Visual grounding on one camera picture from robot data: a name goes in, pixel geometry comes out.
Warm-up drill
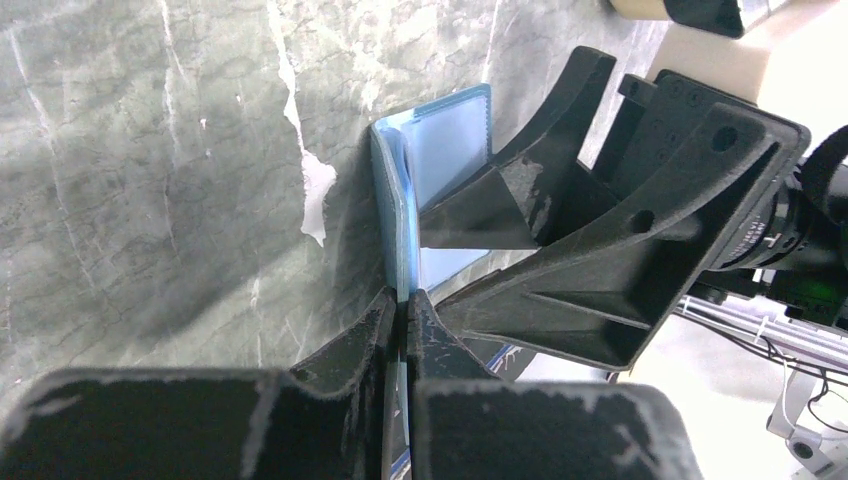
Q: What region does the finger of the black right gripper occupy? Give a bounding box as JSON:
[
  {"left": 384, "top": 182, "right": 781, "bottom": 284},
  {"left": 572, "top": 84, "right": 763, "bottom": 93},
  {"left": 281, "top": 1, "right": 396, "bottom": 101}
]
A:
[
  {"left": 419, "top": 46, "right": 616, "bottom": 250},
  {"left": 437, "top": 104, "right": 811, "bottom": 371}
]

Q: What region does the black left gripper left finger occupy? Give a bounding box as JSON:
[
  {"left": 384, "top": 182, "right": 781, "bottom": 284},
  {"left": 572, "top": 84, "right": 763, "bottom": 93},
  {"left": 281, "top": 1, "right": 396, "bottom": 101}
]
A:
[{"left": 1, "top": 288, "right": 397, "bottom": 479}]

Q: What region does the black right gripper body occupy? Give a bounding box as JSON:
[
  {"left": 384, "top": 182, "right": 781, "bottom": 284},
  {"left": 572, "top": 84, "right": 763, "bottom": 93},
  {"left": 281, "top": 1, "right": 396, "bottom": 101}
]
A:
[{"left": 594, "top": 70, "right": 847, "bottom": 318}]

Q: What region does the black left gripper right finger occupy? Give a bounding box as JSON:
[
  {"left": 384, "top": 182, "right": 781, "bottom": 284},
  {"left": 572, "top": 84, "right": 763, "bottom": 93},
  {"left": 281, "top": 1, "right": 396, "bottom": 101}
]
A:
[{"left": 407, "top": 290, "right": 702, "bottom": 479}]

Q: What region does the blue leather card holder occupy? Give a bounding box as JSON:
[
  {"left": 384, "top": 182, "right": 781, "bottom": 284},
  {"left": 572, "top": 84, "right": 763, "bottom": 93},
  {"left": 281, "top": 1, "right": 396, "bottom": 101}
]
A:
[{"left": 368, "top": 83, "right": 492, "bottom": 303}]

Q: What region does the beige oval card tray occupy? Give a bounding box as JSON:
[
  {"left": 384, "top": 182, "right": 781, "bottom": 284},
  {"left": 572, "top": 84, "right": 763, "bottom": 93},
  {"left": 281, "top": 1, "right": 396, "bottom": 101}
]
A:
[{"left": 610, "top": 0, "right": 789, "bottom": 39}]

